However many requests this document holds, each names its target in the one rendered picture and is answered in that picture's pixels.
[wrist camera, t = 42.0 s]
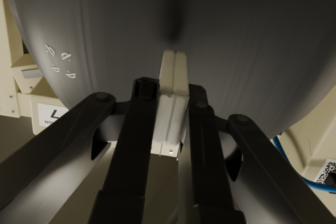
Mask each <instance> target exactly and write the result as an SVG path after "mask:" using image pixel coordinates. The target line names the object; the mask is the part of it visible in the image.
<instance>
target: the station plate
mask: <svg viewBox="0 0 336 224"><path fill-rule="evenodd" d="M37 107H38V117H39V125H40V126H44V127H48V126H49V125H51V124H52V123H53V122H55V121H56V120H57V119H59V118H60V117H61V116H62V115H64V114H65V113H66V112H68V111H69V110H68V109H67V108H66V107H61V106H55V105H49V104H43V103H37Z"/></svg>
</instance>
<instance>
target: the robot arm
mask: <svg viewBox="0 0 336 224"><path fill-rule="evenodd" d="M112 142H117V143H116V146H115V149H114V152H113V155H112V159H111V162H110V165H109V168H108V171H107V174H106V177H105V181H104V184H103V187H102V190H101V189H100V190H99V191H98V193H97V195H96V198H95V201H94V204H93V207H92V210H91V213H90V216H89V219H88V222H87V224H142V221H143V214H144V206H145V198H146V197H145V193H146V185H147V178H148V171H149V163H150V156H151V148H152V143H155V144H162V143H166V145H167V146H174V147H176V146H177V145H179V147H178V152H177V156H176V161H178V224H336V218H335V217H334V215H333V214H332V213H331V212H330V211H329V210H328V208H327V207H326V206H325V205H324V204H323V202H322V201H321V200H320V199H319V198H318V197H317V195H316V194H315V193H314V192H313V191H312V189H311V188H310V187H309V186H308V185H307V184H306V182H305V181H304V180H303V179H302V178H301V176H300V175H299V174H298V173H297V172H296V171H295V169H294V168H293V167H292V166H291V165H290V163H289V162H288V161H287V160H286V159H285V158H284V156H283V155H282V154H281V153H280V152H279V150H278V149H277V148H276V147H275V146H274V145H273V143H272V142H271V141H270V140H269V139H268V137H267V136H266V135H265V134H264V133H263V131H262V130H261V129H260V128H259V127H258V126H257V124H256V123H255V122H254V121H253V120H252V119H251V118H249V117H247V116H246V115H243V114H231V115H229V117H228V120H226V119H223V118H220V117H218V116H216V115H215V112H214V109H213V108H212V107H211V106H210V105H209V103H208V98H207V93H206V90H205V89H204V88H203V87H202V86H201V85H195V84H190V83H189V81H188V67H187V54H186V53H185V52H184V51H179V50H177V52H175V51H174V50H173V49H167V48H166V50H164V53H163V59H162V65H161V71H160V76H159V79H156V78H151V77H145V76H143V77H141V78H137V79H135V80H134V81H133V87H132V95H131V99H130V100H129V101H124V102H116V97H114V96H113V95H112V94H109V93H105V92H95V93H92V94H90V95H89V96H87V97H86V98H85V99H83V100H82V101H81V102H79V103H78V104H77V105H75V106H74V107H73V108H72V109H70V110H69V111H68V112H66V113H65V114H64V115H62V116H61V117H60V118H58V119H57V120H56V121H54V122H53V123H52V124H50V125H49V126H48V127H47V128H45V129H44V130H43V131H41V132H40V133H39V134H37V135H36V136H35V137H33V138H32V139H31V140H29V141H28V142H27V143H25V144H24V145H23V146H22V147H20V148H19V149H18V150H16V151H15V152H14V153H12V154H11V155H10V156H8V157H7V158H6V159H4V160H3V161H2V162H0V224H48V223H49V222H50V221H51V219H52V218H53V217H54V216H55V215H56V213H57V212H58V211H59V210H60V208H61V207H62V206H63V205H64V204H65V202H66V201H67V200H68V199H69V197H70V196H71V195H72V194H73V193H74V191H75V190H76V189H77V188H78V186H79V185H80V184H81V183H82V182H83V180H84V179H85V178H86V177H87V175H88V174H89V173H90V172H91V170H92V169H93V168H94V167H95V166H96V164H97V163H98V162H99V161H100V159H101V158H102V157H103V156H104V155H105V153H106V152H107V151H108V150H109V148H110V147H111V145H112ZM233 197H234V199H235V201H236V203H237V205H238V207H239V209H240V210H235V205H234V200H233Z"/></svg>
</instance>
